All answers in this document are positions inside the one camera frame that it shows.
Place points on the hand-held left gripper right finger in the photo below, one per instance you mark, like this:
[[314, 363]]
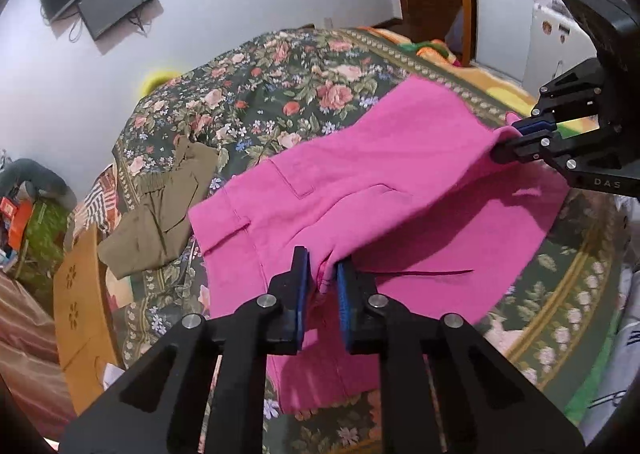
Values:
[[345, 299]]

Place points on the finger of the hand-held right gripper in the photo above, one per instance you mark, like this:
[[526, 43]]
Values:
[[537, 125], [525, 149]]

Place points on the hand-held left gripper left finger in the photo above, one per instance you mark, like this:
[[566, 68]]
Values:
[[299, 294]]

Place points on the pink pants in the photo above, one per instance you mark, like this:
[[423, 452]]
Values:
[[400, 159]]

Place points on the olive green pants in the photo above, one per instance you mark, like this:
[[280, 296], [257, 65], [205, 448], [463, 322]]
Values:
[[160, 214]]

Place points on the orange yellow blanket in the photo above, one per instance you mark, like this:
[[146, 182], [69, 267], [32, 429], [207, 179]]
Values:
[[500, 89]]

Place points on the white refrigerator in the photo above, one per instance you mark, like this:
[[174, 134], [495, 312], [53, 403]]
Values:
[[550, 49]]

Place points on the dark floral blanket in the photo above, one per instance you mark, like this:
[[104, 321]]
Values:
[[300, 84]]

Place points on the wooden bed footboard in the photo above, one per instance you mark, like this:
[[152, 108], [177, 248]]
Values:
[[85, 314]]

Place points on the red white striped cloth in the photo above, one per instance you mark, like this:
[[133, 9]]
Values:
[[97, 204]]

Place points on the yellow round object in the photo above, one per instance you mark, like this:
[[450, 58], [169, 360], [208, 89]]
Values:
[[156, 79]]

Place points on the green patterned cloth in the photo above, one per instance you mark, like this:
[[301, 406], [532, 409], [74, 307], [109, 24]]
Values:
[[45, 239]]

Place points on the pink striped fabric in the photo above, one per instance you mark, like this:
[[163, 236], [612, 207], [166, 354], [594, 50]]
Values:
[[25, 334]]

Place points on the grey cloth bundle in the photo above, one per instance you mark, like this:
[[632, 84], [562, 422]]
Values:
[[40, 179]]

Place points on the orange box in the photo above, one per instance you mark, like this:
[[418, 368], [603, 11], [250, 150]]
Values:
[[17, 221]]

